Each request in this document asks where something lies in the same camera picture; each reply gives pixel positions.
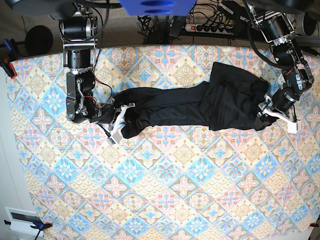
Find black orange bottom clamp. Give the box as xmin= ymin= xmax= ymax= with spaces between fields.
xmin=4 ymin=220 xmax=53 ymax=240

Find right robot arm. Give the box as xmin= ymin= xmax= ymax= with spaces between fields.
xmin=6 ymin=0 xmax=121 ymax=124

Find black t-shirt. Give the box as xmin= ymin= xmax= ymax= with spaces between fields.
xmin=114 ymin=62 xmax=270 ymax=139

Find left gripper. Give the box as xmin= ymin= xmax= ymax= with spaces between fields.
xmin=253 ymin=87 xmax=299 ymax=131

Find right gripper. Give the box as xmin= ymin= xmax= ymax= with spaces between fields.
xmin=91 ymin=103 xmax=121 ymax=124

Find round black speaker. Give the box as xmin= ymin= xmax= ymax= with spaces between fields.
xmin=24 ymin=25 xmax=54 ymax=56

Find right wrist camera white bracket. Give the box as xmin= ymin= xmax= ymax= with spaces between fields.
xmin=97 ymin=103 xmax=136 ymax=146

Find blue table clamp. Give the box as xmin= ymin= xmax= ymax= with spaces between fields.
xmin=0 ymin=39 xmax=18 ymax=79

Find white wall outlet box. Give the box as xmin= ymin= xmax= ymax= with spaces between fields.
xmin=5 ymin=207 xmax=41 ymax=236

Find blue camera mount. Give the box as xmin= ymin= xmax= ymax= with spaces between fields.
xmin=119 ymin=0 xmax=197 ymax=16

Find white power strip red switch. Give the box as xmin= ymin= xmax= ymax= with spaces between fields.
xmin=184 ymin=23 xmax=233 ymax=35

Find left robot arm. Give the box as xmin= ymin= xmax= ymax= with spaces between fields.
xmin=243 ymin=0 xmax=315 ymax=134

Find tangled black cables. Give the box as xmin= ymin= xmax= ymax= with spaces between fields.
xmin=136 ymin=13 xmax=187 ymax=46

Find patterned tablecloth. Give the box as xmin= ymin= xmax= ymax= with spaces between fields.
xmin=6 ymin=54 xmax=320 ymax=240

